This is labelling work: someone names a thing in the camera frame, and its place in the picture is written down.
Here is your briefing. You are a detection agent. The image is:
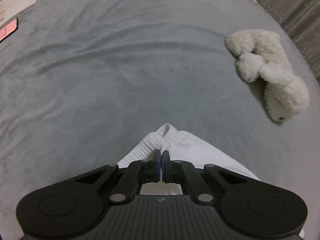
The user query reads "white garment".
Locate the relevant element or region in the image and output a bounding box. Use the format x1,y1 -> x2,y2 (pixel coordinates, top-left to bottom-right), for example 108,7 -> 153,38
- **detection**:
118,124 -> 259,180

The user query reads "grey bed sheet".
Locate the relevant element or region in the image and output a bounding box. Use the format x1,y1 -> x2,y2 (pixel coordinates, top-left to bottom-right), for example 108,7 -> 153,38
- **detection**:
1,0 -> 319,239

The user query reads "white plush toy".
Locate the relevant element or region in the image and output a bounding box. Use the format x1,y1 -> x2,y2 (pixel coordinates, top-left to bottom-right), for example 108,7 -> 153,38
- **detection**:
225,29 -> 310,123

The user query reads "red screen phone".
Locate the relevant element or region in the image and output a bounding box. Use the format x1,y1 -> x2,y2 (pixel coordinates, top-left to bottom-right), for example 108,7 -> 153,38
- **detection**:
0,18 -> 18,42

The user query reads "grey patterned curtain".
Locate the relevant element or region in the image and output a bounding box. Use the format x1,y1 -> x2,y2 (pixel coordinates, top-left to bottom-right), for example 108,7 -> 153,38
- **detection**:
256,0 -> 319,80

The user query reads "beige paper sheet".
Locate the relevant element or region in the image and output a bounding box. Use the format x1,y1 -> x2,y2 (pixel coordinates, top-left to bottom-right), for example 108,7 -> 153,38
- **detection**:
1,0 -> 36,25

